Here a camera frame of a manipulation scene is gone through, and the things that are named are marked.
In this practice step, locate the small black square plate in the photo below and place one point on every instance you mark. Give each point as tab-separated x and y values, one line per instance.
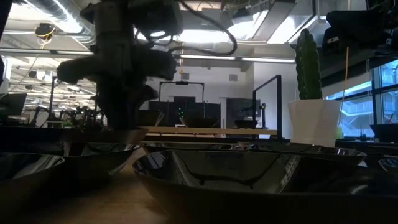
387	133

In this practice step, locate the silver ribbed ventilation duct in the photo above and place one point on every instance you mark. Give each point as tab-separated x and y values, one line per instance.
62	15

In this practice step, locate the black bowls rack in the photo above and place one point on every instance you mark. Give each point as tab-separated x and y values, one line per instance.
245	124

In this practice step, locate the large glass window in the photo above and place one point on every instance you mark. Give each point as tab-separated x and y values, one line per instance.
357	115

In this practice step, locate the black partition panel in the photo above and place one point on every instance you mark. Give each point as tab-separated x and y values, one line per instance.
186	107

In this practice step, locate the dark cabinet panel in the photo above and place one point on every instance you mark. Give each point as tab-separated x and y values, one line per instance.
237	109

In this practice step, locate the green cactus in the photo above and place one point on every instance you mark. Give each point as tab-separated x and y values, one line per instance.
308	68

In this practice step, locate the black background robot station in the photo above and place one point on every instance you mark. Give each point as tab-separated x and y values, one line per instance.
77	119

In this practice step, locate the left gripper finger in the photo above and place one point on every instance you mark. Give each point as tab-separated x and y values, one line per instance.
112	102
132	102

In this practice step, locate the yellow ceiling pendant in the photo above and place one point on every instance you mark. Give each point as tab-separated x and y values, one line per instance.
182	71

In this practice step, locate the grey wall vent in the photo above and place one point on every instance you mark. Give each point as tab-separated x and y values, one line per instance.
185	76
233	77

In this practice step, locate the wooden shelf with black frame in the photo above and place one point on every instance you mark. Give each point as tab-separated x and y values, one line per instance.
217	131

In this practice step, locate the white hexagonal plant pot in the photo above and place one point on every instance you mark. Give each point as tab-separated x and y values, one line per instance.
314	124

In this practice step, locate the black robot cell frame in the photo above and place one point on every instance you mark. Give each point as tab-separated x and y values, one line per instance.
52	99
182	82

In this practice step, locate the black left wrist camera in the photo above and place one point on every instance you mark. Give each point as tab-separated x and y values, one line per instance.
161	18

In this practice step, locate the large rectangular air duct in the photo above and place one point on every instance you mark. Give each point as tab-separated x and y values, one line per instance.
276	18

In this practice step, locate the black camera stand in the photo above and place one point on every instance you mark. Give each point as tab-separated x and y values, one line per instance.
263	106

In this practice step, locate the grey ceiling box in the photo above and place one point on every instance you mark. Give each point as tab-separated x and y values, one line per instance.
206	14

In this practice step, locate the bright ceiling light panel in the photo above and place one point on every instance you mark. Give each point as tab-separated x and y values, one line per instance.
202	36

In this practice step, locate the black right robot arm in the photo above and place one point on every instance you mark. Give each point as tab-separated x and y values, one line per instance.
357	28

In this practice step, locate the small yellow-green object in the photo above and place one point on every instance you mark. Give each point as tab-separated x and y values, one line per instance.
339	133

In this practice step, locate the dark computer monitor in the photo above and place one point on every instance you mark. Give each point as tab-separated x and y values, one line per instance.
12	104

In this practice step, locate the long ceiling light strip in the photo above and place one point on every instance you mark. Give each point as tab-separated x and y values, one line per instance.
267	60
208	57

